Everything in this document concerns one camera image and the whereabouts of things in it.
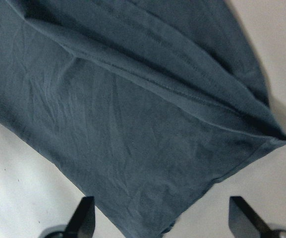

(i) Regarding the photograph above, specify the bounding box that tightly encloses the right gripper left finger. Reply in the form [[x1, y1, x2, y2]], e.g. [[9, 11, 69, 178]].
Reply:
[[42, 196, 95, 238]]

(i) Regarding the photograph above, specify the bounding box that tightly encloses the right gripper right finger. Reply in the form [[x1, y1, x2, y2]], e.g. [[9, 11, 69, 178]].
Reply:
[[228, 196, 286, 238]]

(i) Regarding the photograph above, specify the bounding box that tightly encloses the black printed t-shirt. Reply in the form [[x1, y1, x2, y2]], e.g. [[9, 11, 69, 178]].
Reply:
[[0, 0, 286, 238]]

